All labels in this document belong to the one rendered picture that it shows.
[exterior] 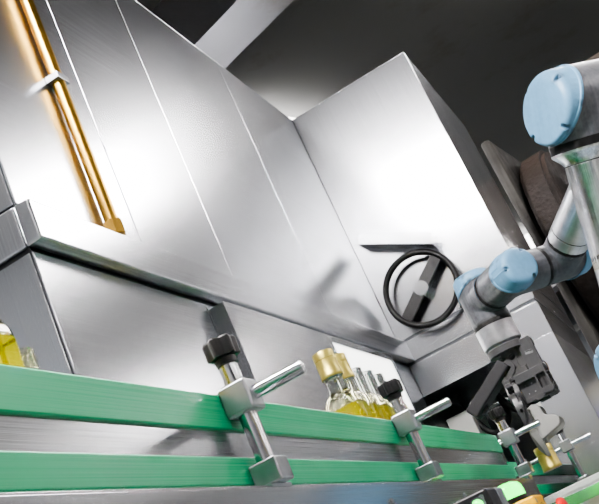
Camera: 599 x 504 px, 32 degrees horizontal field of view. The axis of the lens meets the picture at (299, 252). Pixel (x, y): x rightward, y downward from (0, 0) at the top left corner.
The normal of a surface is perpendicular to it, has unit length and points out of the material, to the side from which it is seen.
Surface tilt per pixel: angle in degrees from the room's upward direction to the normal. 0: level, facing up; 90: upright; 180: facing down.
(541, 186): 64
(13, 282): 90
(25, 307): 90
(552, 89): 83
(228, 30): 180
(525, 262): 90
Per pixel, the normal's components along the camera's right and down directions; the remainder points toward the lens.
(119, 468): 0.84, -0.48
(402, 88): -0.39, -0.19
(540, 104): -0.90, 0.10
